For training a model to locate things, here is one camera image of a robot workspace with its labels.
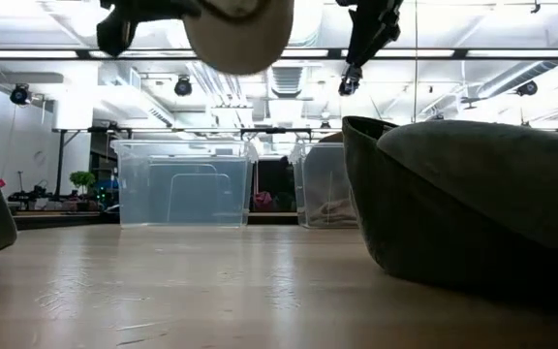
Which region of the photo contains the ceiling air vent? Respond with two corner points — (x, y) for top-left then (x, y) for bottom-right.
(268, 65), (305, 99)

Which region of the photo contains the thin vertical cable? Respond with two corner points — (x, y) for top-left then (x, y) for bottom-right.
(413, 0), (419, 123)

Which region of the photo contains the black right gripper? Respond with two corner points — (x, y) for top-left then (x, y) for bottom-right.
(335, 0), (405, 97)

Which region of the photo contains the small green leafy plant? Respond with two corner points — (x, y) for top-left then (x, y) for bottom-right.
(68, 170), (98, 196)

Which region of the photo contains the light beige cap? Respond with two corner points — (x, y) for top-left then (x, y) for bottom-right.
(181, 0), (296, 77)

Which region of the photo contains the black ceiling spotlight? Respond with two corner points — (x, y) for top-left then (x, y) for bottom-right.
(172, 74), (195, 98)
(9, 82), (34, 108)
(514, 79), (540, 98)

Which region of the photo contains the cluttered desk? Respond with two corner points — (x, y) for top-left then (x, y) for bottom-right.
(6, 181), (111, 214)

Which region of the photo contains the khaki cap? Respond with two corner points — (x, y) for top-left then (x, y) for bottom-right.
(307, 197), (358, 228)

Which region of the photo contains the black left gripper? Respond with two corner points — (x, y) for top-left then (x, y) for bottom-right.
(96, 0), (203, 57)

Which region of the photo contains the clear plastic storage bin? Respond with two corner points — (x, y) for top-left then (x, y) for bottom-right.
(109, 139), (260, 230)
(287, 140), (360, 231)

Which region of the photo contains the pink cloth bundle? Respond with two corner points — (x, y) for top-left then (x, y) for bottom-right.
(253, 190), (274, 212)

